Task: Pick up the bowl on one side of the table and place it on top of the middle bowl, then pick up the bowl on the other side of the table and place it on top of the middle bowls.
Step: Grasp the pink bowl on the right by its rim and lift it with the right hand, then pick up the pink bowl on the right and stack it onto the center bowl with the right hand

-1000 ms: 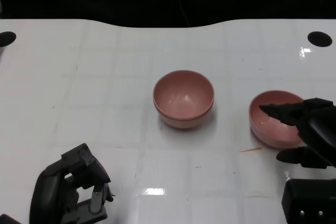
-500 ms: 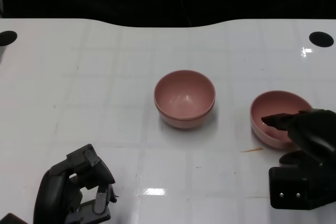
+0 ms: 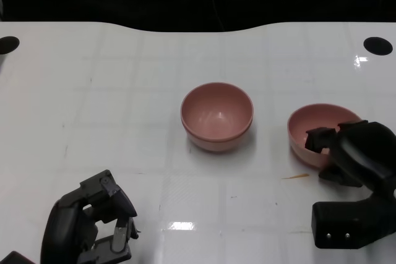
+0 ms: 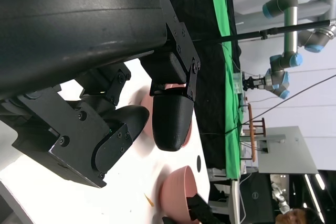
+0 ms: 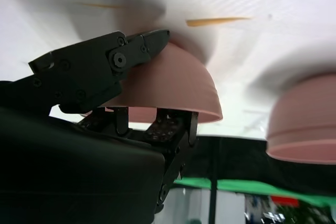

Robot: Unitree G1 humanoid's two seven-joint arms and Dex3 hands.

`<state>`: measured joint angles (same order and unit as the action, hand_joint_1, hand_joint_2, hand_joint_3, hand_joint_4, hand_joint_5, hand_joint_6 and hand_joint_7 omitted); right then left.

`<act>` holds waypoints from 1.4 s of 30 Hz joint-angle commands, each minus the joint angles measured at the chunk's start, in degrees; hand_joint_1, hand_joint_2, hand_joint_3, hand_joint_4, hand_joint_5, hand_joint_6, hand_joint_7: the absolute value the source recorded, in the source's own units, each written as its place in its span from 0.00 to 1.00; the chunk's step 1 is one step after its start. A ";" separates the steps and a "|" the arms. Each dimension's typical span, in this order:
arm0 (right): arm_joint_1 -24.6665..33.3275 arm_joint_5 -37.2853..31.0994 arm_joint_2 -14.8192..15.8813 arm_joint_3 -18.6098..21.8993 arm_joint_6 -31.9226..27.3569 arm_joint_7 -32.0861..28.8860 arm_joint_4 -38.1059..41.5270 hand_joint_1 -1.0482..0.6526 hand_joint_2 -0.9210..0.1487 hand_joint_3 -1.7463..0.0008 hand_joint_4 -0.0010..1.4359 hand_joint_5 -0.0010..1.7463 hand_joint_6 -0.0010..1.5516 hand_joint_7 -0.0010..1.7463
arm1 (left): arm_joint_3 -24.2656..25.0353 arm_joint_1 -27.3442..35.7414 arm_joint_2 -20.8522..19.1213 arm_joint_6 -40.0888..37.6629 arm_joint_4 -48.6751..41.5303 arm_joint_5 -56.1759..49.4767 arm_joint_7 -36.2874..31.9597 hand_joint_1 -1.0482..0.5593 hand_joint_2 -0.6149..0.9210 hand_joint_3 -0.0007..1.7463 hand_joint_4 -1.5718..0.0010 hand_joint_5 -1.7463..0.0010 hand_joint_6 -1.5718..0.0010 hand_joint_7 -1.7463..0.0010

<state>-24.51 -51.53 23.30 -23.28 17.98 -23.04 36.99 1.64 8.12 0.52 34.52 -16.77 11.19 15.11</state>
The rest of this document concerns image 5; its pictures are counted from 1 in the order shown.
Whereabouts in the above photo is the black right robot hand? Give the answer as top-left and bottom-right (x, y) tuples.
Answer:
(0, 29), (200, 224)

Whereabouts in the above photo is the pink plastic bowl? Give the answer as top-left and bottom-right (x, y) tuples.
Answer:
(265, 129), (336, 165)
(267, 73), (336, 137)
(83, 41), (223, 125)

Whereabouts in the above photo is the black vertical pole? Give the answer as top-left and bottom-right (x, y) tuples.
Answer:
(209, 140), (219, 224)

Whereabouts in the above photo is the black backdrop cloth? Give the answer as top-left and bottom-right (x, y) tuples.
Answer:
(183, 135), (336, 198)

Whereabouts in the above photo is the green cloth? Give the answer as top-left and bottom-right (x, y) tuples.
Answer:
(173, 177), (336, 208)

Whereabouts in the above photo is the thin orange sliver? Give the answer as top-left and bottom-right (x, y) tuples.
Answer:
(185, 16), (253, 27)

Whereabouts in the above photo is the red object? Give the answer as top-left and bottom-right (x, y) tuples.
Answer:
(270, 195), (300, 208)

